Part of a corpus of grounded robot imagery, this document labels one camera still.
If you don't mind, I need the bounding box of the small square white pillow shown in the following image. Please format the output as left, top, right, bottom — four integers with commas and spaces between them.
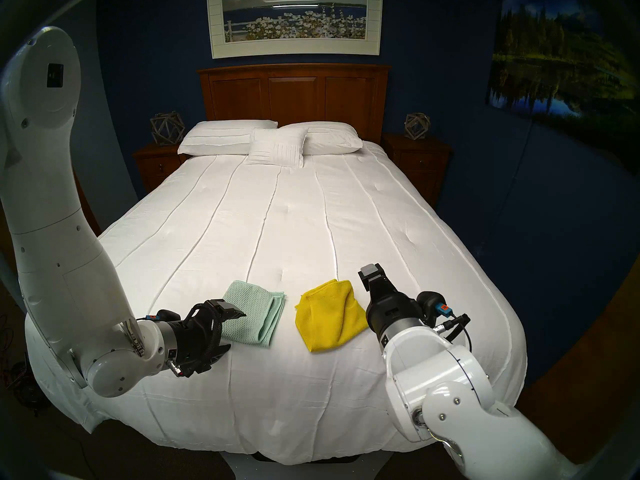
245, 127, 308, 169

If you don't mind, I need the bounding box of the mint green hand towel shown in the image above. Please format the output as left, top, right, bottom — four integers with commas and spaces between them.
220, 280, 286, 347

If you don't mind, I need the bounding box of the yellow hand towel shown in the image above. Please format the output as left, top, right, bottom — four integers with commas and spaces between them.
295, 279, 370, 354

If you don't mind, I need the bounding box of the dark floor cable bundle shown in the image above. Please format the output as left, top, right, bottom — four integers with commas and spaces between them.
0, 311, 51, 417

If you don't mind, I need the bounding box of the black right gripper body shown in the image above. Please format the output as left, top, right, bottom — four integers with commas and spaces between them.
366, 291, 426, 341

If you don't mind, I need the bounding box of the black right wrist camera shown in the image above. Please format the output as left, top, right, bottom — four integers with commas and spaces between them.
417, 290, 472, 352

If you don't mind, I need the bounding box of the grey geometric wire ornament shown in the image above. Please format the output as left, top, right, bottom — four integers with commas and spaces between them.
150, 111, 186, 147
404, 112, 431, 141

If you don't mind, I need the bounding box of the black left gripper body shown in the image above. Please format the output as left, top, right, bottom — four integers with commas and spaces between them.
171, 300, 232, 378

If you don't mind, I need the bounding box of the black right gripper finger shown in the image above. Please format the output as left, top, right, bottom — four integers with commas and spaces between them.
372, 266, 397, 298
359, 263, 385, 293

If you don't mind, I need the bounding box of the brown wooden headboard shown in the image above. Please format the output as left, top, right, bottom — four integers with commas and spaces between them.
196, 63, 392, 145

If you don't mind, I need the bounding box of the framed flower seascape picture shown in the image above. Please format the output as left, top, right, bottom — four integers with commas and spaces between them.
206, 0, 384, 60

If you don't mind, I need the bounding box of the long white pillow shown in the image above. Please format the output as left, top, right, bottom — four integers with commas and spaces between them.
278, 121, 364, 156
177, 119, 279, 156

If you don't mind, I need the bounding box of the brown wooden dresser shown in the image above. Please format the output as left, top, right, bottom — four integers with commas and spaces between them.
72, 169, 102, 237

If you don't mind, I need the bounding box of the white bed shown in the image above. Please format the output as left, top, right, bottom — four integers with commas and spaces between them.
25, 139, 528, 466

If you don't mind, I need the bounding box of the forest lake wall poster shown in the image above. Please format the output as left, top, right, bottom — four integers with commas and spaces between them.
485, 0, 640, 175

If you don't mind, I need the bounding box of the brown wooden nightstand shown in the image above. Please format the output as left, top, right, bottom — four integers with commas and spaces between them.
132, 143, 188, 195
381, 133, 452, 210

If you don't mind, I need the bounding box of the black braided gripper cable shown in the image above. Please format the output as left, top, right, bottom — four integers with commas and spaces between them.
186, 303, 224, 378

